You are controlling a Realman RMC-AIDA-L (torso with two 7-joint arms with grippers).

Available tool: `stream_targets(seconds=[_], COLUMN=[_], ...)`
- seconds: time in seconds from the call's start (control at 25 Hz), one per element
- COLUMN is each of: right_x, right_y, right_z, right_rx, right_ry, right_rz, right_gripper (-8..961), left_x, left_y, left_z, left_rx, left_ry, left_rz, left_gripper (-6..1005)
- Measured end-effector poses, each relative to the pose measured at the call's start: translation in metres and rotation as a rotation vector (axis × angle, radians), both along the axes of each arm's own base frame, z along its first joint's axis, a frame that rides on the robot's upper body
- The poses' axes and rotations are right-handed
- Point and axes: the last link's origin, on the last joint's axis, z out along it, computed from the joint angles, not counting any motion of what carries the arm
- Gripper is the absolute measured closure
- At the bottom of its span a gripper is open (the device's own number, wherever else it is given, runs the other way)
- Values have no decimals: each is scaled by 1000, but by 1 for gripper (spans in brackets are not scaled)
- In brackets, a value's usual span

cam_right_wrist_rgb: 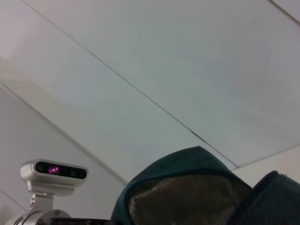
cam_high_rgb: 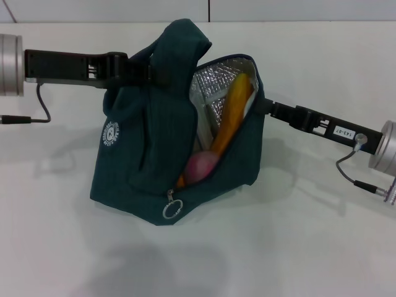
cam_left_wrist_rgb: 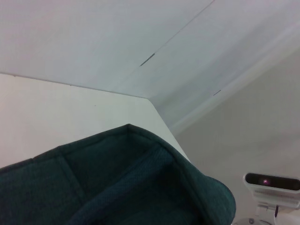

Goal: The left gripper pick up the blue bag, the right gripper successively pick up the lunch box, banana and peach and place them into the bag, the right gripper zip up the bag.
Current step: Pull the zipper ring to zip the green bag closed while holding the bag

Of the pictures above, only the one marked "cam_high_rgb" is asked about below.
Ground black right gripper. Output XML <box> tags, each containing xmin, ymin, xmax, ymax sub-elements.
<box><xmin>255</xmin><ymin>98</ymin><xmax>384</xmax><ymax>155</ymax></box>

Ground pink peach toy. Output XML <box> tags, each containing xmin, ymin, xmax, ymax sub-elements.
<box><xmin>184</xmin><ymin>151</ymin><xmax>217</xmax><ymax>183</ymax></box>

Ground yellow banana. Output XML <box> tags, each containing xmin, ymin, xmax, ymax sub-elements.
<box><xmin>176</xmin><ymin>72</ymin><xmax>254</xmax><ymax>188</ymax></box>

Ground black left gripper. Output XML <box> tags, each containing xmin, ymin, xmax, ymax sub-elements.
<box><xmin>25</xmin><ymin>49</ymin><xmax>170</xmax><ymax>90</ymax></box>

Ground dark teal insulated lunch bag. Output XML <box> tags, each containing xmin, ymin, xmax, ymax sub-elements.
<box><xmin>89</xmin><ymin>19</ymin><xmax>265</xmax><ymax>226</ymax></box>

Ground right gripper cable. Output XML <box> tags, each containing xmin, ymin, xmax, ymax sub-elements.
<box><xmin>335</xmin><ymin>150</ymin><xmax>387</xmax><ymax>194</ymax></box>

